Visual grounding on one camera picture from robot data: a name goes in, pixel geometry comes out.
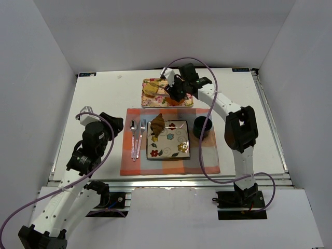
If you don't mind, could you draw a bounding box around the brown chocolate croissant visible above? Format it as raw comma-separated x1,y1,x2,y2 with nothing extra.
150,113,165,137

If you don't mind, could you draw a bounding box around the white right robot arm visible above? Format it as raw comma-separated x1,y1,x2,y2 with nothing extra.
160,63,258,207

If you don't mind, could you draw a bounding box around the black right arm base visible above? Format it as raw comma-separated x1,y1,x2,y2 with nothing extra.
212,191,268,220

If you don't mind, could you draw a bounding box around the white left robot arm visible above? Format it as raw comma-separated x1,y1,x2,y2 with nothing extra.
18,112,123,248

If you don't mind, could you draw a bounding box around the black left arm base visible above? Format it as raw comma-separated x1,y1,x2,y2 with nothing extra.
86,191,131,218

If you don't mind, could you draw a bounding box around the orange coconut-crusted bun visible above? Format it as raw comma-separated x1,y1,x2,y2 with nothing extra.
165,97,185,106

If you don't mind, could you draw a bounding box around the floral rectangular serving tray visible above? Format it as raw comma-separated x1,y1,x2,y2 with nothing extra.
141,78,193,108

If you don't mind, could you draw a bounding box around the round yellow sponge cake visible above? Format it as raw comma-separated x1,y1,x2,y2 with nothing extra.
143,81,158,96

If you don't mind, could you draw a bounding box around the dark green mug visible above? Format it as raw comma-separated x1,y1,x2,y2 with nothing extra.
193,116,213,140

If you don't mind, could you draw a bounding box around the checkered orange blue placemat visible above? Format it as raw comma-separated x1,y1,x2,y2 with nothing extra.
120,108,208,176

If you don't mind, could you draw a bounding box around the floral square ceramic plate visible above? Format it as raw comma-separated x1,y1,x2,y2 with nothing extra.
146,120,190,160

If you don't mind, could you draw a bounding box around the silver spoon pink handle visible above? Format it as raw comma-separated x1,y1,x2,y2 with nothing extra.
130,119,137,159

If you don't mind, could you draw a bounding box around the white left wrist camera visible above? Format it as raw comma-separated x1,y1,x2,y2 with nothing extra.
75,106,100,127

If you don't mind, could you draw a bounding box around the silver knife pink handle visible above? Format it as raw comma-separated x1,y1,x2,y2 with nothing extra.
134,120,141,158

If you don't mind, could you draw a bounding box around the silver fork pink handle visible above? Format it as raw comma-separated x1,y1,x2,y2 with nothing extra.
135,119,146,159

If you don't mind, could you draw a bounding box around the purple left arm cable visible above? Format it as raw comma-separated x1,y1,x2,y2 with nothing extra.
0,112,115,236

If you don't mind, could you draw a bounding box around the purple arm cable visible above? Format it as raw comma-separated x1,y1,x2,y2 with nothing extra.
162,57,276,214
0,112,115,236

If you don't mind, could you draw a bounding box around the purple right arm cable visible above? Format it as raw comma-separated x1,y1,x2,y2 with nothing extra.
162,57,276,214

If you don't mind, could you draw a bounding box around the aluminium table frame rail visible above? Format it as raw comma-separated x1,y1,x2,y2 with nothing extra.
49,68,293,188

